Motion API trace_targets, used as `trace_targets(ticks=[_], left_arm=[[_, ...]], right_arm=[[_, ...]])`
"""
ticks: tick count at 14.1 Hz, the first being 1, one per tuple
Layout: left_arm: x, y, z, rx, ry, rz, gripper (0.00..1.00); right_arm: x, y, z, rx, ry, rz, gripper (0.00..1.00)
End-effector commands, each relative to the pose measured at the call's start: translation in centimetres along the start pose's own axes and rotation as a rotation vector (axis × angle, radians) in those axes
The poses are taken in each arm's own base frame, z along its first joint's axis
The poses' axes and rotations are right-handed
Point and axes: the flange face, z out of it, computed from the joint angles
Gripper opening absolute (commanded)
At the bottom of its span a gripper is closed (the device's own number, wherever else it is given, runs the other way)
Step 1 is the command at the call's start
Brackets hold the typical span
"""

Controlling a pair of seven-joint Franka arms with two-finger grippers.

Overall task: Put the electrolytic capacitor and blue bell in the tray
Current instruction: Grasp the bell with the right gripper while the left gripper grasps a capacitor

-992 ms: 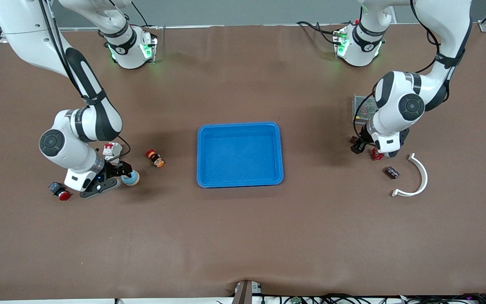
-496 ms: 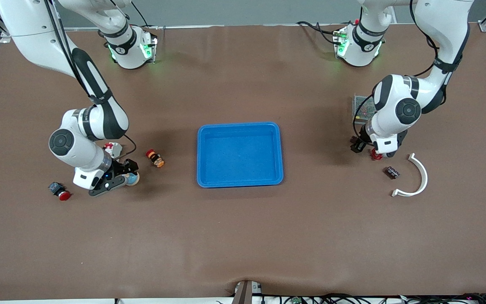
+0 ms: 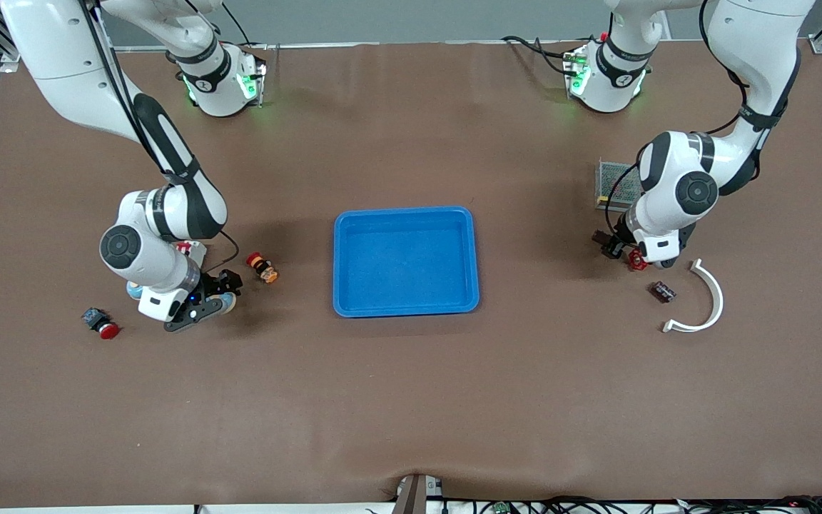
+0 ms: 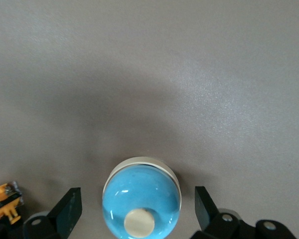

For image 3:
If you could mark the white red circuit breaker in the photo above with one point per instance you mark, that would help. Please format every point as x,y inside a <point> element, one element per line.
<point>197,251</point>

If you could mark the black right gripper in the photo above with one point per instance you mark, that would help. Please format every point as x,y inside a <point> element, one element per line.
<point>215,284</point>

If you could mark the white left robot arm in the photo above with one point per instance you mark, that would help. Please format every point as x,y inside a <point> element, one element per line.
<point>675,193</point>

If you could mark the blue call bell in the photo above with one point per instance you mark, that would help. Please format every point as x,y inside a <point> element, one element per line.
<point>133,290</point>
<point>229,305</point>

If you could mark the brass valve red handwheel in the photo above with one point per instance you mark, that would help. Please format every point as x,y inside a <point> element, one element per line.
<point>637,261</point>

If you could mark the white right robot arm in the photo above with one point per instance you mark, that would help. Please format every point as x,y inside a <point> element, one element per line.
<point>168,214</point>

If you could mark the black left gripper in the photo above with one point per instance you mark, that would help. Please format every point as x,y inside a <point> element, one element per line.
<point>618,238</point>

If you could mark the red button orange body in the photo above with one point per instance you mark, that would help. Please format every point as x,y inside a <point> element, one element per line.
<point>262,268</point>

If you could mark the blue plastic tray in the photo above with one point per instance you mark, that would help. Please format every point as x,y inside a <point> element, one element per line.
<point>404,264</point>

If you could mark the metal mesh power supply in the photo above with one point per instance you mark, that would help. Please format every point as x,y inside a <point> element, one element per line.
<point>611,182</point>

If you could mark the brown table mat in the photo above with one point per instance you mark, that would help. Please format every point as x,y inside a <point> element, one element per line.
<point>411,400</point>

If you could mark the white curved plastic bracket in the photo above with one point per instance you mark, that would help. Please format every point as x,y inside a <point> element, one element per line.
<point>721,298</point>

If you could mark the red mushroom button blue body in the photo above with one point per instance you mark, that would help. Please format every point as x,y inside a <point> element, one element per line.
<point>100,323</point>

